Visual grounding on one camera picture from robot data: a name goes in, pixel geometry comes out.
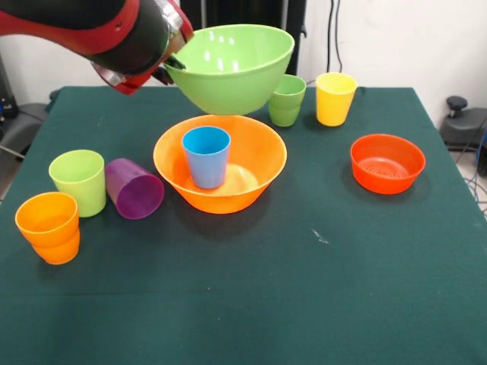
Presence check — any grey black device base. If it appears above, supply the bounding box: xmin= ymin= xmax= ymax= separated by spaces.
xmin=0 ymin=102 xmax=53 ymax=160
xmin=440 ymin=94 xmax=487 ymax=153

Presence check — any yellow cup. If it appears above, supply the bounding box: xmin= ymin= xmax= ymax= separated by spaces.
xmin=315 ymin=71 xmax=359 ymax=128

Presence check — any dark green tablecloth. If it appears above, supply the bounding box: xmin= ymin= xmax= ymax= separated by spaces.
xmin=0 ymin=85 xmax=487 ymax=365

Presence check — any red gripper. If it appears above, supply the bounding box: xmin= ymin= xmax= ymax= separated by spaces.
xmin=113 ymin=0 xmax=196 ymax=96

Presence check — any orange cup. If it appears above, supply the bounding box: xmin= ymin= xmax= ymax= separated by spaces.
xmin=30 ymin=227 xmax=81 ymax=265
xmin=14 ymin=192 xmax=81 ymax=248

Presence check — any tangle of floor cables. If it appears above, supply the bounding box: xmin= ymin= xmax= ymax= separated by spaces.
xmin=454 ymin=129 xmax=487 ymax=221

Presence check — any blue cup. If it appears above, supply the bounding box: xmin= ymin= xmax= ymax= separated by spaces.
xmin=181 ymin=125 xmax=232 ymax=189

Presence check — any lime green cup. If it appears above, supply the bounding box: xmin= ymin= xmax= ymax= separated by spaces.
xmin=48 ymin=148 xmax=107 ymax=218

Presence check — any purple cup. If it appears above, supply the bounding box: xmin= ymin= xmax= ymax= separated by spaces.
xmin=104 ymin=157 xmax=165 ymax=221

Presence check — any black equipment box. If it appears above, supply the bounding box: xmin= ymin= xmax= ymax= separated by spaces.
xmin=0 ymin=51 xmax=19 ymax=123

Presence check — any large orange bowl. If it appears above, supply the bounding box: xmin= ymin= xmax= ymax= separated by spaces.
xmin=152 ymin=113 xmax=288 ymax=214

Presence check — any large green bowl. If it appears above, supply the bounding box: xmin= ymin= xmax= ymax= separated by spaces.
xmin=163 ymin=24 xmax=296 ymax=116

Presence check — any red bowl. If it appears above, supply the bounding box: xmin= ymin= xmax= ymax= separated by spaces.
xmin=350 ymin=133 xmax=426 ymax=195

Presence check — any black wall cable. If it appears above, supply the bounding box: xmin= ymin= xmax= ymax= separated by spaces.
xmin=326 ymin=0 xmax=345 ymax=75

